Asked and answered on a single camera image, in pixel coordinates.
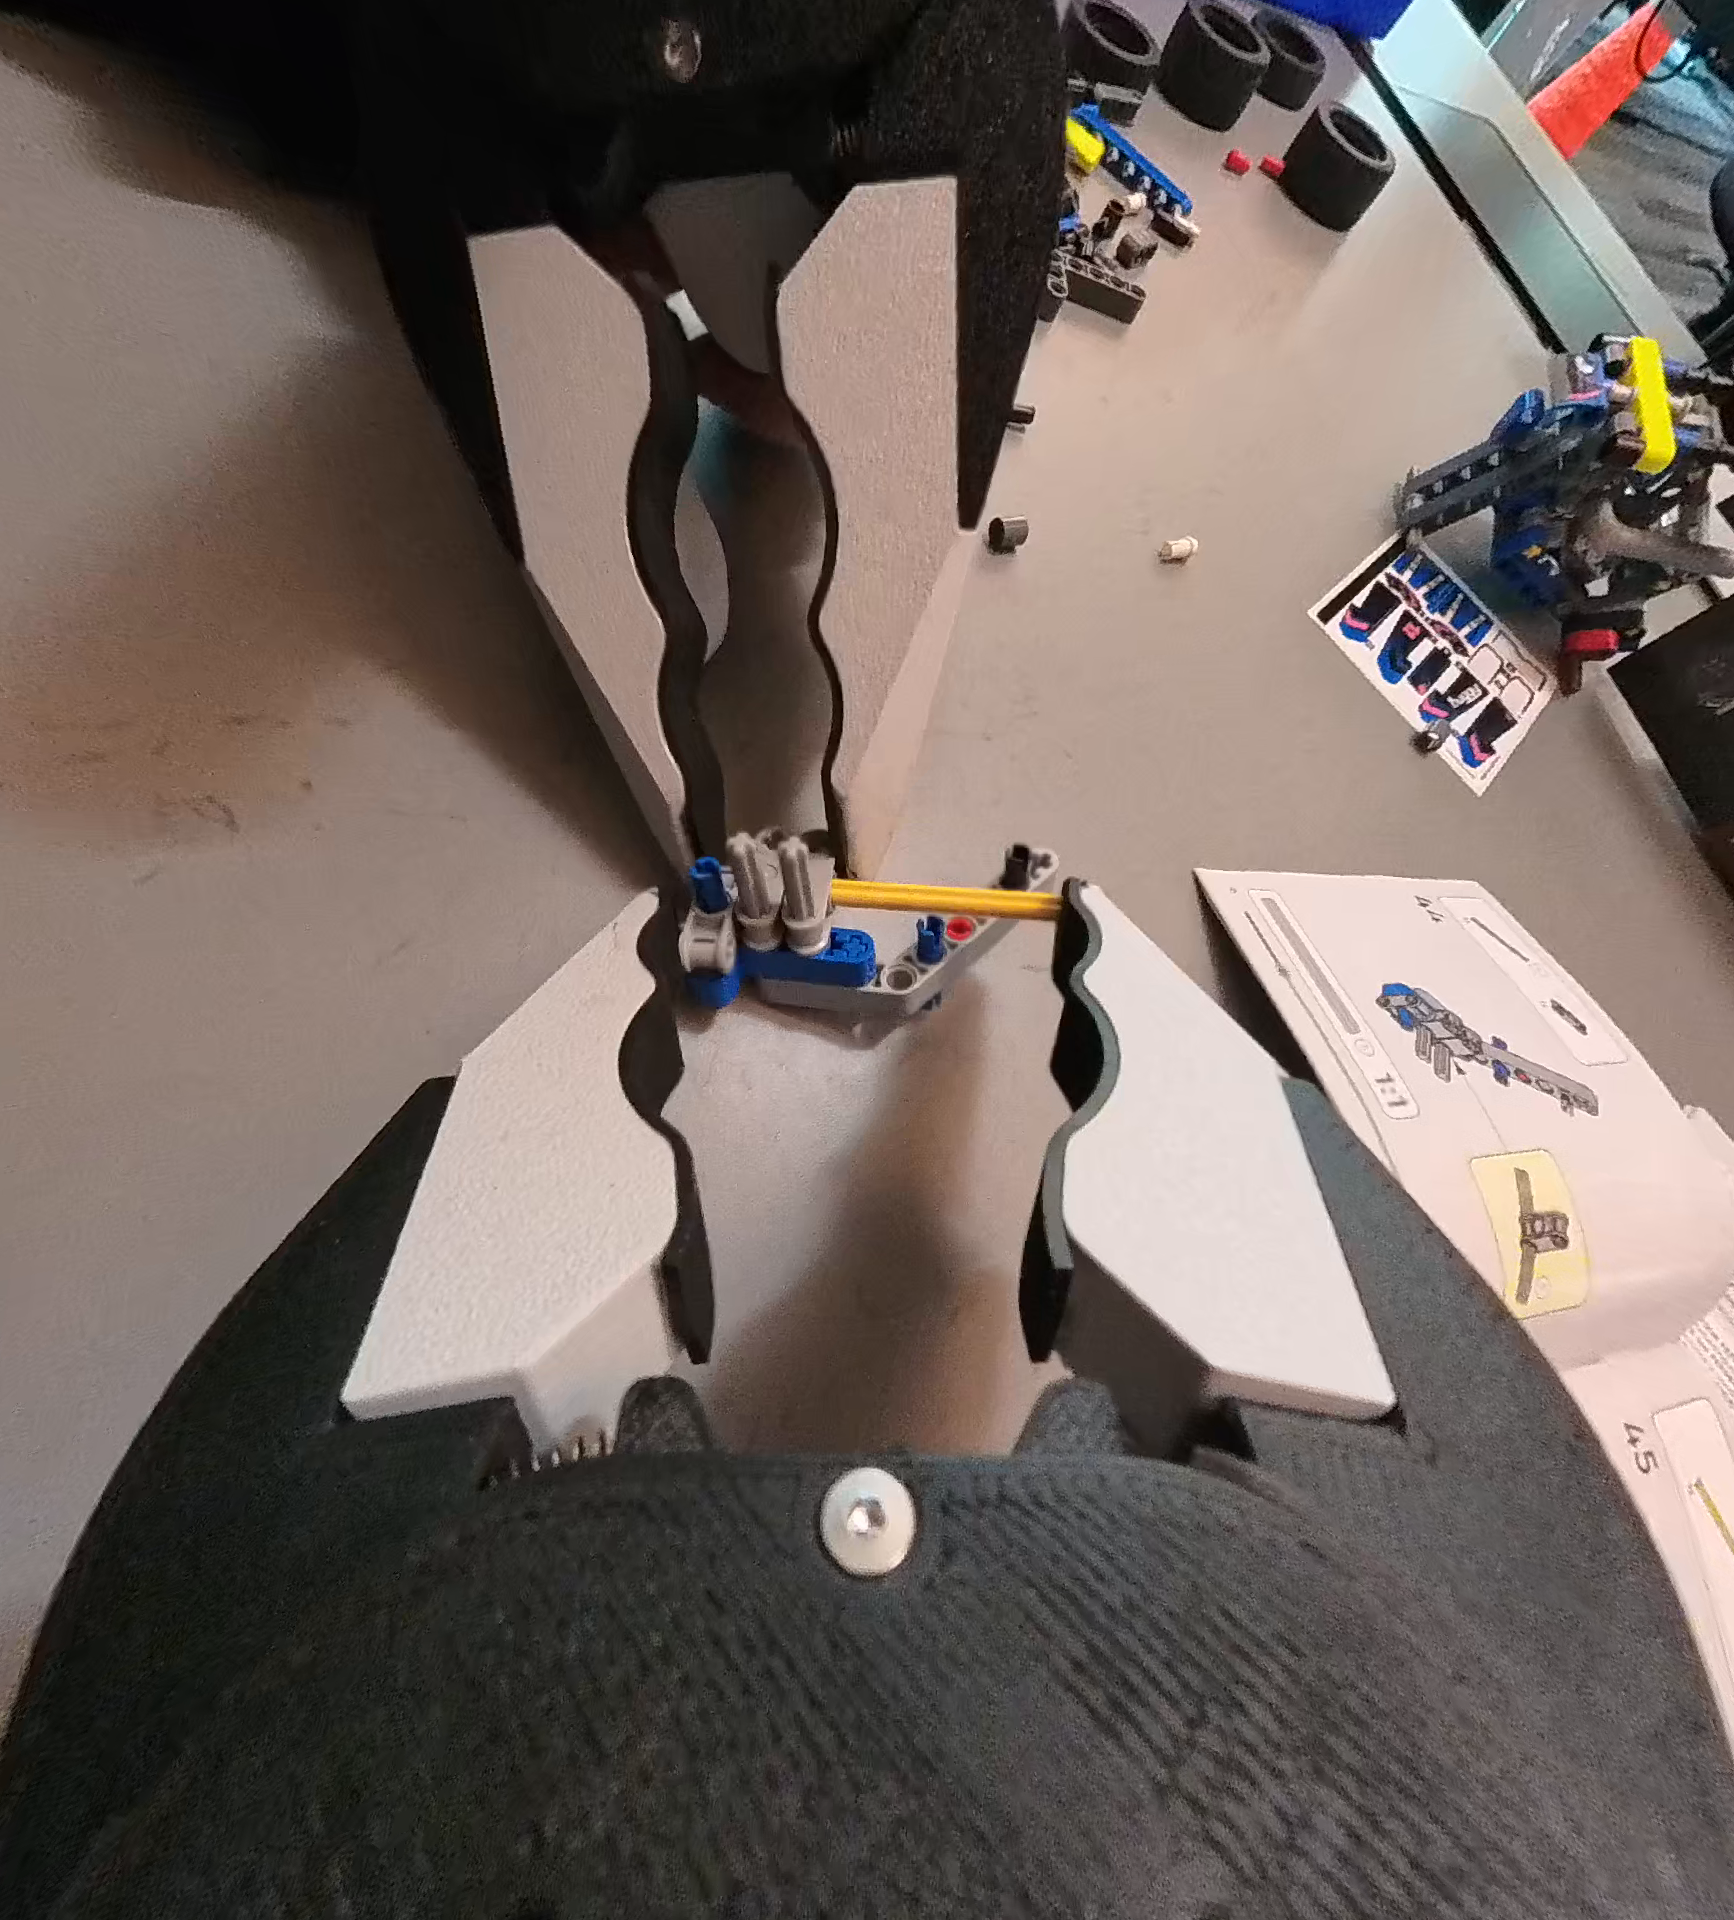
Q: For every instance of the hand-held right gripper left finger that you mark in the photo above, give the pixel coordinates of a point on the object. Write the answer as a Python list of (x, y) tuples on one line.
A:
[(507, 1231)]

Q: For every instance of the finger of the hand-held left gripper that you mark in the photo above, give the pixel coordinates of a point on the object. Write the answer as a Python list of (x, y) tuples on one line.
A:
[(898, 450), (567, 450)]

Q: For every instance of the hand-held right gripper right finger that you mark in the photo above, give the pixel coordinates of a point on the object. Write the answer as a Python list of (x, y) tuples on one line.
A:
[(1213, 1231)]

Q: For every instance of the grey and blue lego assembly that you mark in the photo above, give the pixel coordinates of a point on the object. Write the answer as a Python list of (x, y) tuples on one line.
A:
[(807, 961)]

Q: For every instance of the yellow lego axle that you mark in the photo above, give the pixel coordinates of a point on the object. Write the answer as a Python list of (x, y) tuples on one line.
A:
[(956, 897)]

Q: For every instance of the small black lego connector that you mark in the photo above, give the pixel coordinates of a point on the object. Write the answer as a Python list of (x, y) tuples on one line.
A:
[(1008, 532)]

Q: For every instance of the pile of loose lego pieces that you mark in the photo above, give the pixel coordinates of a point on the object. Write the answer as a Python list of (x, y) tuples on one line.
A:
[(1108, 226)]

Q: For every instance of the partly built lego vehicle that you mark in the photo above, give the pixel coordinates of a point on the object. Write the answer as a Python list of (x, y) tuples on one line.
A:
[(1602, 496)]

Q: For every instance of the open instruction booklet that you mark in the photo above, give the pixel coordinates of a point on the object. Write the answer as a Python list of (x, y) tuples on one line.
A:
[(1406, 1050)]

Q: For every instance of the sticker sheet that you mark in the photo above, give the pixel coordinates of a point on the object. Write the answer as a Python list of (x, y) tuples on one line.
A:
[(1437, 659)]

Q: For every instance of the orange traffic cone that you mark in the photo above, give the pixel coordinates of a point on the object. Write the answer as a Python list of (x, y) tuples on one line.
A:
[(1602, 82)]

